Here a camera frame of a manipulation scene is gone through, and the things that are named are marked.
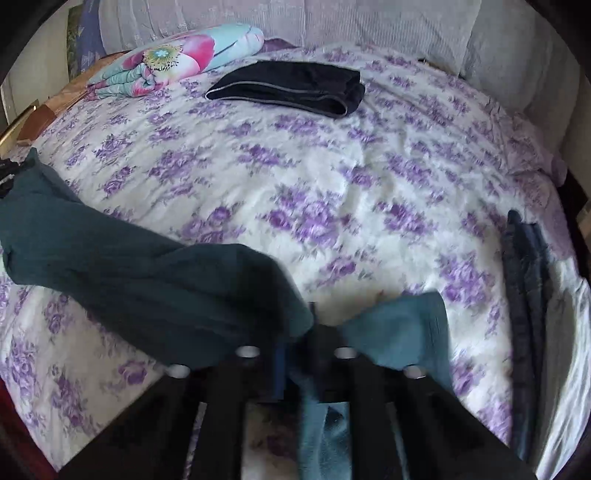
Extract folded grey sweatpants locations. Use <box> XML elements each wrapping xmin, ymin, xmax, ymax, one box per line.
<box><xmin>534</xmin><ymin>258</ymin><xmax>590</xmax><ymax>479</ymax></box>

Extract blue patterned cloth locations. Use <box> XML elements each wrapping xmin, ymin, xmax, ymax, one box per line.
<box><xmin>66</xmin><ymin>0</ymin><xmax>106</xmax><ymax>79</ymax></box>

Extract teal green pants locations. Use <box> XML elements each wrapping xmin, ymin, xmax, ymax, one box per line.
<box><xmin>1</xmin><ymin>152</ymin><xmax>451</xmax><ymax>479</ymax></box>

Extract folded black pants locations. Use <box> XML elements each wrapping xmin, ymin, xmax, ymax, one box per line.
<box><xmin>205</xmin><ymin>61</ymin><xmax>366</xmax><ymax>119</ymax></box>

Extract orange brown pillow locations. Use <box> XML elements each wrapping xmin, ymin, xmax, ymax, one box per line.
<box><xmin>17</xmin><ymin>52</ymin><xmax>124</xmax><ymax>146</ymax></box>

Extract folded blue jeans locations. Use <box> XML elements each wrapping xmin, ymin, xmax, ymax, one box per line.
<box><xmin>501</xmin><ymin>210</ymin><xmax>553</xmax><ymax>462</ymax></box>

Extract folded floral quilt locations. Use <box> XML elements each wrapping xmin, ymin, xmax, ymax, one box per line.
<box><xmin>87</xmin><ymin>23</ymin><xmax>264</xmax><ymax>98</ymax></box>

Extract purple floral bedspread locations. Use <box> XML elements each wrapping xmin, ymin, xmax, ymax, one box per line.
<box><xmin>0</xmin><ymin>38</ymin><xmax>583</xmax><ymax>480</ymax></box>

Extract white lace covered headboard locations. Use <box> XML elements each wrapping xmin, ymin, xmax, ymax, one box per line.
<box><xmin>98</xmin><ymin>1</ymin><xmax>580</xmax><ymax>114</ymax></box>

